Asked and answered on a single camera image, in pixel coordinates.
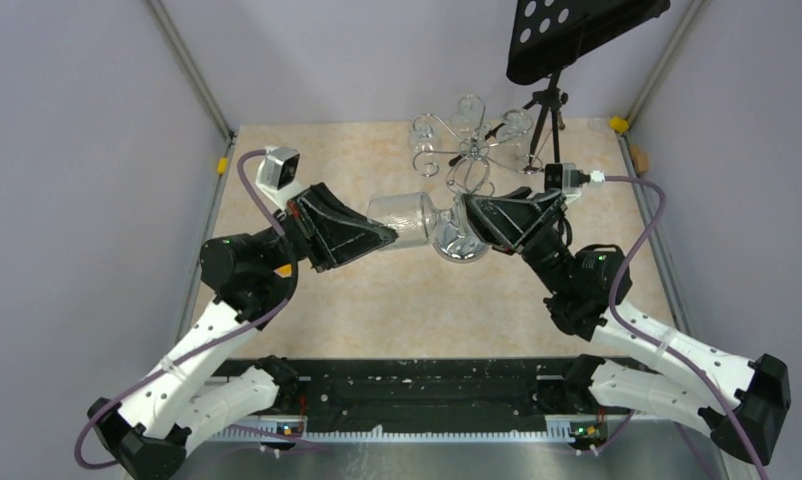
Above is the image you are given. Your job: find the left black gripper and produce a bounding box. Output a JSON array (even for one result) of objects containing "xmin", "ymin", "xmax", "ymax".
[{"xmin": 255, "ymin": 182, "xmax": 397, "ymax": 273}]

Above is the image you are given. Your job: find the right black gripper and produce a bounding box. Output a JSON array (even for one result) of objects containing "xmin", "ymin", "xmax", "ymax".
[{"xmin": 454, "ymin": 186, "xmax": 573, "ymax": 295}]

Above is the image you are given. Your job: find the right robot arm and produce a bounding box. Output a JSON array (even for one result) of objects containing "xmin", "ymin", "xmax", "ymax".
[{"xmin": 460, "ymin": 188, "xmax": 791, "ymax": 466}]

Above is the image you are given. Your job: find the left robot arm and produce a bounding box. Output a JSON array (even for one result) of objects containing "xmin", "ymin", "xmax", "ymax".
[{"xmin": 89, "ymin": 183, "xmax": 398, "ymax": 479}]

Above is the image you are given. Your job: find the chrome wine glass rack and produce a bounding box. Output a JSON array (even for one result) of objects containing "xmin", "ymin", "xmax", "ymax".
[{"xmin": 411, "ymin": 114, "xmax": 541, "ymax": 264}]

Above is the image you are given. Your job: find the back right hanging glass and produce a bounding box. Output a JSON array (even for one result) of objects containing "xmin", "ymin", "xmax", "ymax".
[{"xmin": 496, "ymin": 108, "xmax": 535, "ymax": 147}]

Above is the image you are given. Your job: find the back centre hanging glass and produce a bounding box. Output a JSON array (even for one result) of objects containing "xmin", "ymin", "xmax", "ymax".
[{"xmin": 450, "ymin": 95, "xmax": 486, "ymax": 138}]

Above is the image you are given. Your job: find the back left hanging glass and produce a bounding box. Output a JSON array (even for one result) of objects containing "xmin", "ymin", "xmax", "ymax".
[{"xmin": 408, "ymin": 115, "xmax": 440, "ymax": 154}]

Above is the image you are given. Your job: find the red yellow toy block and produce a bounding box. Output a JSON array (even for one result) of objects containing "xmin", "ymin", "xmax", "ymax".
[{"xmin": 274, "ymin": 264, "xmax": 293, "ymax": 278}]

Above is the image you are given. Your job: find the yellow left edge clip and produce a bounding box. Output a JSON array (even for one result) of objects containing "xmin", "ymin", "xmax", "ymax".
[{"xmin": 216, "ymin": 157, "xmax": 229, "ymax": 176}]

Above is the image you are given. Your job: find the yellow corner clip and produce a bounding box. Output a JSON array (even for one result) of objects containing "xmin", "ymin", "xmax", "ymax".
[{"xmin": 608, "ymin": 116, "xmax": 630, "ymax": 135}]

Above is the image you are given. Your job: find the black music stand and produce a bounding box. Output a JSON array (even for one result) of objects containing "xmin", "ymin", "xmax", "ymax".
[{"xmin": 487, "ymin": 0, "xmax": 672, "ymax": 167}]

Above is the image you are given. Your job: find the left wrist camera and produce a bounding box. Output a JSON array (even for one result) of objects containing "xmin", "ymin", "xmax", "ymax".
[{"xmin": 255, "ymin": 147, "xmax": 305, "ymax": 209}]

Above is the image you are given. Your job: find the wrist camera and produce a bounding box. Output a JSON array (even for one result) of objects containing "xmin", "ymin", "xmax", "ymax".
[
  {"xmin": 255, "ymin": 147, "xmax": 305, "ymax": 209},
  {"xmin": 543, "ymin": 163, "xmax": 606, "ymax": 204}
]

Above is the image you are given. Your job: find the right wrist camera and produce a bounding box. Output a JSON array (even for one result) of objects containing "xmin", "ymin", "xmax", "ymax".
[{"xmin": 543, "ymin": 163, "xmax": 606, "ymax": 204}]

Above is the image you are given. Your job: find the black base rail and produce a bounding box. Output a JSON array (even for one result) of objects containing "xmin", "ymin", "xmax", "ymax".
[{"xmin": 216, "ymin": 356, "xmax": 664, "ymax": 439}]

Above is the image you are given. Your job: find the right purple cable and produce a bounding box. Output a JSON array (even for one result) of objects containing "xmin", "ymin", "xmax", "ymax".
[{"xmin": 602, "ymin": 175, "xmax": 770, "ymax": 480}]

